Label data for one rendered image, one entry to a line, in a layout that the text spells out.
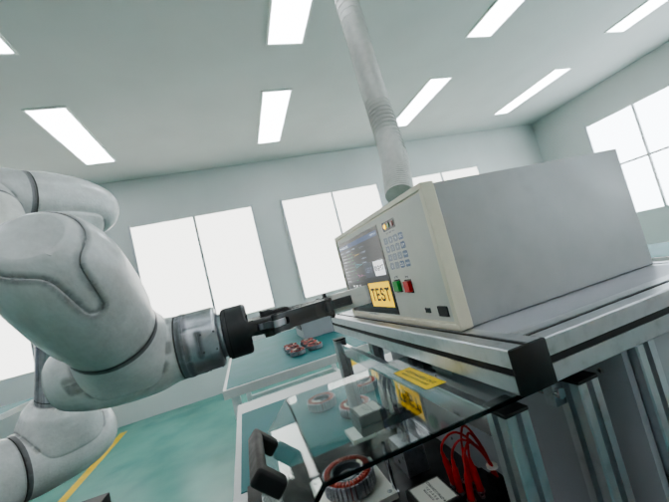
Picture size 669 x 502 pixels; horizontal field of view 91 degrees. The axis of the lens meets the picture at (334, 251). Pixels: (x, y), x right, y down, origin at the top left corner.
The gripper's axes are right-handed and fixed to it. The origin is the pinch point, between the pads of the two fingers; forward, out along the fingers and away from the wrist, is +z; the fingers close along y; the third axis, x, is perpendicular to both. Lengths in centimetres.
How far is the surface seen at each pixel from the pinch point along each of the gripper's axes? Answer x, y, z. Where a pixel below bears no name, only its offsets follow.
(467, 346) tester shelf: -7.2, 19.2, 6.4
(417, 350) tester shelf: -9.5, 6.6, 6.4
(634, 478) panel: -26.9, 21.8, 21.3
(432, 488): -31.2, 3.0, 4.5
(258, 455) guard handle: -11.9, 14.5, -18.5
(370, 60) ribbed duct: 129, -122, 91
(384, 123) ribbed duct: 84, -116, 85
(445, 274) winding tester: 0.9, 14.7, 9.2
